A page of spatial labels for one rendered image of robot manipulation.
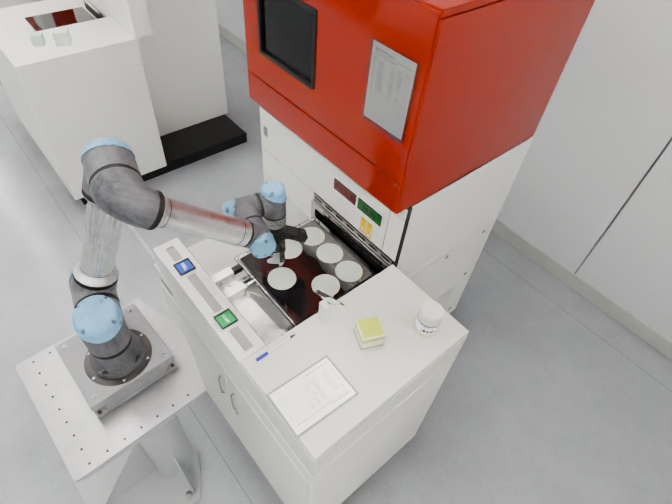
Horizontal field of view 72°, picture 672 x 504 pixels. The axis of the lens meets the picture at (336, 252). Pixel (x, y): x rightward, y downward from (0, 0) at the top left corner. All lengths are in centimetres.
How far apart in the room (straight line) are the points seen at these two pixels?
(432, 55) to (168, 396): 119
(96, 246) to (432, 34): 97
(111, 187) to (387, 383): 87
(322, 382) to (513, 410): 144
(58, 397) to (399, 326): 104
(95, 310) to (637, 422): 251
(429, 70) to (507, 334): 193
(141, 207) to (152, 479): 147
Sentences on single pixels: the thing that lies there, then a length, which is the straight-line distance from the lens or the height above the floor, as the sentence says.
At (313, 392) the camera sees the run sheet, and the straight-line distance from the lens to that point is 135.
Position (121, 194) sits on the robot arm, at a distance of 112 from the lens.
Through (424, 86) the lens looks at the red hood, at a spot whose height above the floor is 164.
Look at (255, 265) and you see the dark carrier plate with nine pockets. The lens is 169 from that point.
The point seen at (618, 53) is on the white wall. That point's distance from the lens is 265.
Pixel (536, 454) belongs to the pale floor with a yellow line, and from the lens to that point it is 256.
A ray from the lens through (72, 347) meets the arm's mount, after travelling 164.
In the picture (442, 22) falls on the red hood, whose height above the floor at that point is 179.
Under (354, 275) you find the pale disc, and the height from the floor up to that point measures 90.
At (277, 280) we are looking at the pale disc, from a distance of 164.
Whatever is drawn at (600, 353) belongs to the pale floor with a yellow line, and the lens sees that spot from 303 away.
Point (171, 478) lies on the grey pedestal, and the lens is 232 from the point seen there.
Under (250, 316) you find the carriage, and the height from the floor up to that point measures 88.
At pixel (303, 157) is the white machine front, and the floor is 110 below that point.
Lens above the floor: 219
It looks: 48 degrees down
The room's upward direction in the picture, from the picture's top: 6 degrees clockwise
